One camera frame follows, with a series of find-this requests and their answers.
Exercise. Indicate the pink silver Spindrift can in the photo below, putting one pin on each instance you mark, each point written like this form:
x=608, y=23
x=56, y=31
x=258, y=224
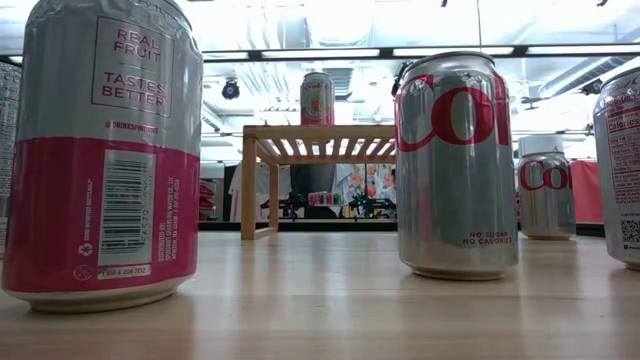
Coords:
x=100, y=200
x=317, y=100

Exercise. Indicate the silver Diet Coke can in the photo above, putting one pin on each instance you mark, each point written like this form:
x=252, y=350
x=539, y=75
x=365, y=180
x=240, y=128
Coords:
x=545, y=210
x=622, y=175
x=455, y=200

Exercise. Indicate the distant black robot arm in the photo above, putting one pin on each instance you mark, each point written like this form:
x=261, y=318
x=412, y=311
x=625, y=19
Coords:
x=292, y=204
x=370, y=205

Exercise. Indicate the wooden slatted shelf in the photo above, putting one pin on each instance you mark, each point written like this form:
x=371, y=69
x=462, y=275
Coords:
x=320, y=134

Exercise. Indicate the dark hanging garment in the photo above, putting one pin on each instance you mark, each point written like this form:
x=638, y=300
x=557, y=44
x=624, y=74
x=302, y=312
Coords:
x=312, y=177

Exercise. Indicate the distant can cluster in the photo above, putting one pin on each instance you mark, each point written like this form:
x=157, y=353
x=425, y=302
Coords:
x=322, y=198

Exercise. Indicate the floral hanging garment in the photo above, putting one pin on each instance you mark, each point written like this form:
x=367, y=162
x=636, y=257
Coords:
x=357, y=180

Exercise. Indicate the white hanging T-shirt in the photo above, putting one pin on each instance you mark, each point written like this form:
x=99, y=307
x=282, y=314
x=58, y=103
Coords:
x=262, y=190

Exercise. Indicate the red folded stack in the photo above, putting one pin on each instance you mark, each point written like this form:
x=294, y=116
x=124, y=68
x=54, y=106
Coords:
x=206, y=192

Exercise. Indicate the black hanging device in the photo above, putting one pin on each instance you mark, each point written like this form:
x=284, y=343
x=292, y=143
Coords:
x=397, y=75

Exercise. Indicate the black overhead crossbar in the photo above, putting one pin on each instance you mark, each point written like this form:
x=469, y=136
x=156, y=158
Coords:
x=385, y=51

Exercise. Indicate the white cylinder container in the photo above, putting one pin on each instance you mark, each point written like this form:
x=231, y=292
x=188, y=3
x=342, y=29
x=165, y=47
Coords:
x=540, y=145

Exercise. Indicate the red cloth panel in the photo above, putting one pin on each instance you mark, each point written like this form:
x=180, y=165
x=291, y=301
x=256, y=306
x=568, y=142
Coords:
x=587, y=192

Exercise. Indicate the black ceiling device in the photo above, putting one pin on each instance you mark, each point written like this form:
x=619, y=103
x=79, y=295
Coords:
x=592, y=87

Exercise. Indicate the slim can with black lid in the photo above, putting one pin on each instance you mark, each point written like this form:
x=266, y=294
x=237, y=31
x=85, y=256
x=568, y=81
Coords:
x=6, y=150

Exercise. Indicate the black dome ceiling camera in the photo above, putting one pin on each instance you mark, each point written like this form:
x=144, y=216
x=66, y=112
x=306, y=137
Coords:
x=230, y=90

